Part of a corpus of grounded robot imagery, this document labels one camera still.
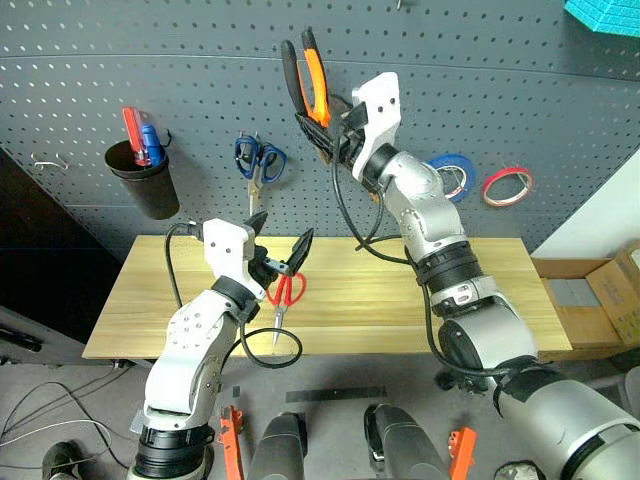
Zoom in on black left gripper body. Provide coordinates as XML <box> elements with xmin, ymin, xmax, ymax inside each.
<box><xmin>247</xmin><ymin>244</ymin><xmax>290</xmax><ymax>297</ymax></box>

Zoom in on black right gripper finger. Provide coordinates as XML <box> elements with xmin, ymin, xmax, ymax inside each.
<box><xmin>328</xmin><ymin>93</ymin><xmax>356</xmax><ymax>121</ymax></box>
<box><xmin>293</xmin><ymin>111</ymin><xmax>346</xmax><ymax>165</ymax></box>

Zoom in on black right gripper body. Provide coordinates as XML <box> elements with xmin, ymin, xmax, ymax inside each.
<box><xmin>327</xmin><ymin>105</ymin><xmax>371</xmax><ymax>170</ymax></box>

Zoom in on orange and black pliers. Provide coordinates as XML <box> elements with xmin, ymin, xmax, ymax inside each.
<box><xmin>280</xmin><ymin>27</ymin><xmax>333</xmax><ymax>129</ymax></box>

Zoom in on blue tape roll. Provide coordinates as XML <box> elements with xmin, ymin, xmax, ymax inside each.
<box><xmin>426</xmin><ymin>152</ymin><xmax>477</xmax><ymax>203</ymax></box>

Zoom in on dark grey pegboard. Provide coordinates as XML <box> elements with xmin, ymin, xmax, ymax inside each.
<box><xmin>0</xmin><ymin>0</ymin><xmax>640</xmax><ymax>257</ymax></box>

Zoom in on red tape roll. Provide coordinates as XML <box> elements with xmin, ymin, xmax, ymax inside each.
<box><xmin>481</xmin><ymin>165</ymin><xmax>535</xmax><ymax>209</ymax></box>

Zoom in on silver metal pegboard hook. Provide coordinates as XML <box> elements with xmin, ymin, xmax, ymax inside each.
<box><xmin>30</xmin><ymin>151</ymin><xmax>70</xmax><ymax>172</ymax></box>

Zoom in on black cup holder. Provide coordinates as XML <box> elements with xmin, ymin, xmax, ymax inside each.
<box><xmin>103</xmin><ymin>139</ymin><xmax>181</xmax><ymax>222</ymax></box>

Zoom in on black floor strip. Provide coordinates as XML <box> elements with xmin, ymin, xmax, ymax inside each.
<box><xmin>285</xmin><ymin>385</ymin><xmax>388</xmax><ymax>404</ymax></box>

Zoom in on orange clamp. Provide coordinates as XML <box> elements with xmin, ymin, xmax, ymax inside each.
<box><xmin>218</xmin><ymin>405</ymin><xmax>247</xmax><ymax>480</ymax></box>
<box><xmin>447</xmin><ymin>426</ymin><xmax>478</xmax><ymax>480</ymax></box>

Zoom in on black cabinet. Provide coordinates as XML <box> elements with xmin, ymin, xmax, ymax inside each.
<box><xmin>0</xmin><ymin>147</ymin><xmax>124</xmax><ymax>357</ymax></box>

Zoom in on teal foam panel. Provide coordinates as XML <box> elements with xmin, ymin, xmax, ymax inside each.
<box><xmin>563</xmin><ymin>0</ymin><xmax>640</xmax><ymax>34</ymax></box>

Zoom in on brown cardboard box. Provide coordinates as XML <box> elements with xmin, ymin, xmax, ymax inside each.
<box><xmin>529</xmin><ymin>238</ymin><xmax>640</xmax><ymax>362</ymax></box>

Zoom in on red handled scissors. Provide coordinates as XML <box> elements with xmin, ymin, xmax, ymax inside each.
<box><xmin>264</xmin><ymin>272</ymin><xmax>308</xmax><ymax>349</ymax></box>

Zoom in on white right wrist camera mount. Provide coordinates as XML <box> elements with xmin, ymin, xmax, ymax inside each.
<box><xmin>350</xmin><ymin>71</ymin><xmax>403</xmax><ymax>182</ymax></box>

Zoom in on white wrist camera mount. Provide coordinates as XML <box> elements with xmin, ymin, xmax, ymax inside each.
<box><xmin>201</xmin><ymin>218</ymin><xmax>267</xmax><ymax>301</ymax></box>
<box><xmin>350</xmin><ymin>71</ymin><xmax>403</xmax><ymax>182</ymax></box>

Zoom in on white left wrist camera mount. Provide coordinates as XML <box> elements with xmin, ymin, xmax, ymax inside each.
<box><xmin>201</xmin><ymin>218</ymin><xmax>267</xmax><ymax>301</ymax></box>

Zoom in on blue handled scissors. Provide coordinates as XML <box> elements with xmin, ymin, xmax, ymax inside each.
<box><xmin>234</xmin><ymin>131</ymin><xmax>288</xmax><ymax>217</ymax></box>

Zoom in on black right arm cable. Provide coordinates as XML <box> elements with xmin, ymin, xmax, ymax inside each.
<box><xmin>330</xmin><ymin>134</ymin><xmax>511</xmax><ymax>377</ymax></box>

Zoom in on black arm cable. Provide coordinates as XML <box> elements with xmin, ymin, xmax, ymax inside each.
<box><xmin>164</xmin><ymin>221</ymin><xmax>304</xmax><ymax>369</ymax></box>
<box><xmin>330</xmin><ymin>134</ymin><xmax>511</xmax><ymax>377</ymax></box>

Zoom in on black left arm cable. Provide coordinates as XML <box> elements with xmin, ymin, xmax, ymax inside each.
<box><xmin>164</xmin><ymin>221</ymin><xmax>304</xmax><ymax>369</ymax></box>

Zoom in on blue handled screwdriver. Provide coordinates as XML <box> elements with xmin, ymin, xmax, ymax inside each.
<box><xmin>140</xmin><ymin>123</ymin><xmax>164</xmax><ymax>168</ymax></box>

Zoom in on thin floor cables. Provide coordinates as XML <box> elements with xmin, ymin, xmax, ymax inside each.
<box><xmin>0</xmin><ymin>368</ymin><xmax>132</xmax><ymax>472</ymax></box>

